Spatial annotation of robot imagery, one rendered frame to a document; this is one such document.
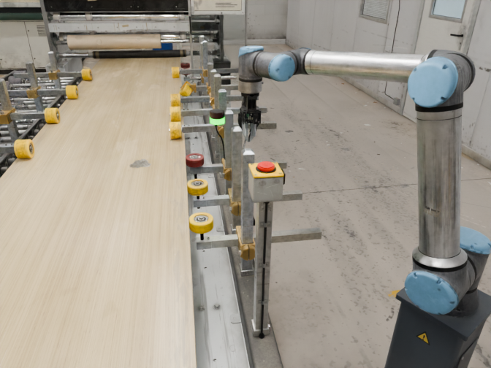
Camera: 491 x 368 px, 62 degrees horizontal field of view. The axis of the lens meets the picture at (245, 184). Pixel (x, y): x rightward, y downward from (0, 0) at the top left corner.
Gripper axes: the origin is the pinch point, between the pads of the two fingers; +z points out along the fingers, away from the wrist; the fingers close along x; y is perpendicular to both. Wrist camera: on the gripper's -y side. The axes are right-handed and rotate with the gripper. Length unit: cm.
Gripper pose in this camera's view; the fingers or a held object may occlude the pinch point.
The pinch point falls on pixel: (248, 138)
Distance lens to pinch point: 169.1
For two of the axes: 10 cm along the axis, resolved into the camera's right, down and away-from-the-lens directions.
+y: 1.5, 4.6, -8.7
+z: -0.1, 8.8, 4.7
